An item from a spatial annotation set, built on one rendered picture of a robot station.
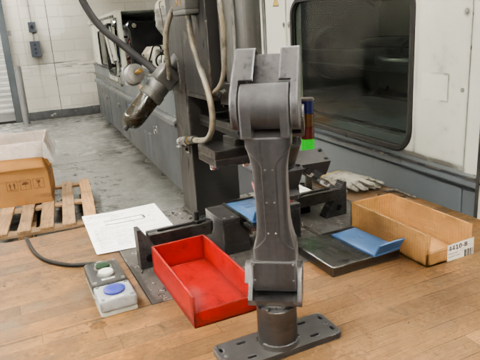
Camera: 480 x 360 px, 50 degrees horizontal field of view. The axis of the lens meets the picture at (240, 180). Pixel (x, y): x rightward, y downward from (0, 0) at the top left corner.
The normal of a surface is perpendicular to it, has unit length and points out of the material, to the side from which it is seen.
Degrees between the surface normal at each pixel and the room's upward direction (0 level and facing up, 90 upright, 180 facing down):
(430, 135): 90
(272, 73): 64
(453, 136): 90
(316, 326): 0
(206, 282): 0
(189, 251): 90
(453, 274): 0
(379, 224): 90
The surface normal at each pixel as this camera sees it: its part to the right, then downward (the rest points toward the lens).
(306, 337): -0.06, -0.96
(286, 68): -0.15, -0.57
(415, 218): -0.90, 0.18
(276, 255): -0.15, 0.41
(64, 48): 0.37, 0.24
